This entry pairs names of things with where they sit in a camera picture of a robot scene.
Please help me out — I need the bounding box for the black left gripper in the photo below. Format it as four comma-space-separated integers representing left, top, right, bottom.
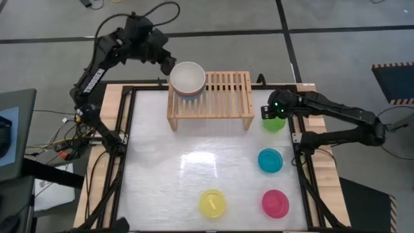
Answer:
142, 28, 177, 76

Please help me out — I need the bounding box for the white bowl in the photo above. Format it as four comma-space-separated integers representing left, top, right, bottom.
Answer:
169, 61, 207, 97

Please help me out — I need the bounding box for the green bowl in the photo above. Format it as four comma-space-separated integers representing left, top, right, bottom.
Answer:
262, 116, 287, 133

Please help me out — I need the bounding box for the red bowl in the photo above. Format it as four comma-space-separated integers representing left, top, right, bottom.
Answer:
171, 85, 206, 98

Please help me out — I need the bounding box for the cyan bowl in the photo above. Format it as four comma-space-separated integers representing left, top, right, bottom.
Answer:
257, 148, 284, 174

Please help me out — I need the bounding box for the pink bowl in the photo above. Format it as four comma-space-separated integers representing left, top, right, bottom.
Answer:
261, 189, 290, 219

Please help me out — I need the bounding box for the yellow bowl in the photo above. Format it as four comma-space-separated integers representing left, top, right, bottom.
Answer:
199, 189, 227, 219

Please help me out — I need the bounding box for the wooden slatted shelf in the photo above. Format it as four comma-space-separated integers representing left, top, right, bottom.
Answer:
166, 71, 256, 132

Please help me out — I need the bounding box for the black mat with striped edge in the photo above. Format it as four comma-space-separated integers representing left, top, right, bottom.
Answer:
371, 61, 414, 105
338, 177, 398, 233

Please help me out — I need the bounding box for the white work surface sheet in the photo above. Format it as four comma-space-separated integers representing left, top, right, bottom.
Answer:
114, 89, 308, 231

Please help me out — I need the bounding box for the grey stand foot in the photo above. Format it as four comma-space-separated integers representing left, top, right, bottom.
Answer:
386, 112, 414, 133

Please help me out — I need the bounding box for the grey desk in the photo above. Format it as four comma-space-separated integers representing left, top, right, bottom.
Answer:
0, 89, 38, 182

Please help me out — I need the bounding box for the black beam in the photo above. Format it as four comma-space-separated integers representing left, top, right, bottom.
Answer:
21, 157, 85, 189

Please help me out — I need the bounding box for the light blue paper sheet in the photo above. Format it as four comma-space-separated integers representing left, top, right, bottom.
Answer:
0, 106, 19, 168

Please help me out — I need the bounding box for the white paper sheet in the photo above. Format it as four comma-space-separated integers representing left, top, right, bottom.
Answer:
34, 162, 76, 212

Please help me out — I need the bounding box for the black rounded object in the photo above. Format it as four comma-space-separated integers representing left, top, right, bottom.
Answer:
0, 116, 13, 159

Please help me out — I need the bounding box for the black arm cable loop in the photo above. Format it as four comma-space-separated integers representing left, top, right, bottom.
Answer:
93, 1, 181, 43

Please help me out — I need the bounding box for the black metal table frame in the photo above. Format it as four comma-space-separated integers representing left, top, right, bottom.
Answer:
79, 84, 347, 232

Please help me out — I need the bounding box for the black looped floor cable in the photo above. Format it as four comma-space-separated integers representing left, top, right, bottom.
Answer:
376, 105, 414, 162

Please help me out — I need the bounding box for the thin black hanging cable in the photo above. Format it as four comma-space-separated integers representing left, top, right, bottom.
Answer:
83, 150, 107, 226

